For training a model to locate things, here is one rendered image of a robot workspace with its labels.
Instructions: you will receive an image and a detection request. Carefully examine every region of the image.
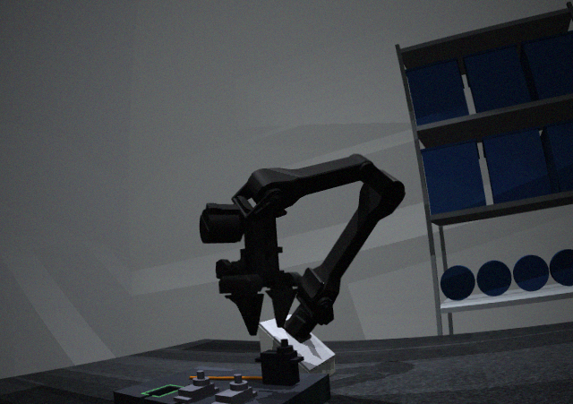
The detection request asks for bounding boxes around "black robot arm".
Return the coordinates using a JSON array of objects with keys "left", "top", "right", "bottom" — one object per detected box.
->
[{"left": 200, "top": 154, "right": 406, "bottom": 343}]

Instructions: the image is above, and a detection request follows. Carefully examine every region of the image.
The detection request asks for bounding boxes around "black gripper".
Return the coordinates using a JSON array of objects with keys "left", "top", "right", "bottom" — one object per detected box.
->
[{"left": 218, "top": 241, "right": 303, "bottom": 336}]

